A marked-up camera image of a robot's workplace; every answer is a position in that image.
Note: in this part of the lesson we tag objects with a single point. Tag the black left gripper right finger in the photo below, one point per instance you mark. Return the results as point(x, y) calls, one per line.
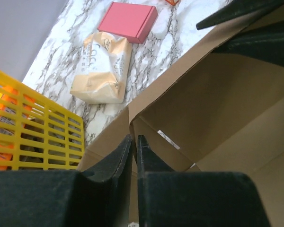
point(167, 198)

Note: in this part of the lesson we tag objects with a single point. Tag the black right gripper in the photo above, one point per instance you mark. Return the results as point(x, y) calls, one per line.
point(264, 43)

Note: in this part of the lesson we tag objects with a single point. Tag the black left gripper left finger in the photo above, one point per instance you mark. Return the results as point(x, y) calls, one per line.
point(96, 197)

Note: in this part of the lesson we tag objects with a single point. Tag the brown cardboard box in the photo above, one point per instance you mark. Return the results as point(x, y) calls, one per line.
point(213, 112)

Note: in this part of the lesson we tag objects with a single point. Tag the orange printed box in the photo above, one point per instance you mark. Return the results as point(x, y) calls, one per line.
point(172, 2)

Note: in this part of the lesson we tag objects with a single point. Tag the orange cracker box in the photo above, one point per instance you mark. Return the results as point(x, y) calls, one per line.
point(9, 132)

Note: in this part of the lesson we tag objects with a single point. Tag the pink flat box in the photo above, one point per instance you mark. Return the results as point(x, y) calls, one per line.
point(132, 21)

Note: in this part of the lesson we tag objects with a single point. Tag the yellow plastic shopping basket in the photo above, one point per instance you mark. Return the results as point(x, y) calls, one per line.
point(60, 132)

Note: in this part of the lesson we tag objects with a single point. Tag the beige tissue pack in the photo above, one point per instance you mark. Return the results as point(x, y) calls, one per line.
point(102, 71)

